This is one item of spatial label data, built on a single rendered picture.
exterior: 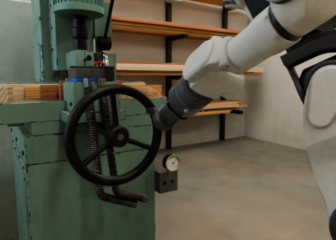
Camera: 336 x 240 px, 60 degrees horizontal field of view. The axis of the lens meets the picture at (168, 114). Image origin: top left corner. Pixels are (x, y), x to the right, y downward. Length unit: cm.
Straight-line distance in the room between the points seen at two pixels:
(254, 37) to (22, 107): 69
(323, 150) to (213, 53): 38
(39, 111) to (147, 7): 311
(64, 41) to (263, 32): 89
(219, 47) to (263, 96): 419
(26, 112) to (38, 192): 25
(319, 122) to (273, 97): 388
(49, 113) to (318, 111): 74
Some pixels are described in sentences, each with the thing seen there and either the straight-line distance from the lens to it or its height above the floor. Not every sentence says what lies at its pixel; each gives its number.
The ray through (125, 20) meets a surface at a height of 156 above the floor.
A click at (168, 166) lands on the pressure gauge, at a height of 65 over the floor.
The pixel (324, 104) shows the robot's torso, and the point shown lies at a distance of 75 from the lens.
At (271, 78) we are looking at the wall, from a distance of 463.
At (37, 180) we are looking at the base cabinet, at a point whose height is 66.
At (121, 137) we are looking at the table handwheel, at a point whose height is 81.
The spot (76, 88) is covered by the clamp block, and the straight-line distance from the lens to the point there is 87.
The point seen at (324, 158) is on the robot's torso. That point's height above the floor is 78.
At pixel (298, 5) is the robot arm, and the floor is 107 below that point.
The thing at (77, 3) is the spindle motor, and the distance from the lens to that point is 108.
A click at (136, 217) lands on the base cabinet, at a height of 46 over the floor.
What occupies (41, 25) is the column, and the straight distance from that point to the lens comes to 131.
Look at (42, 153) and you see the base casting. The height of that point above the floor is 74.
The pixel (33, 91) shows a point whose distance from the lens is 110.
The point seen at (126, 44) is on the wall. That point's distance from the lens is 371.
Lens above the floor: 97
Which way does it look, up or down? 7 degrees down
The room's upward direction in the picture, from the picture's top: straight up
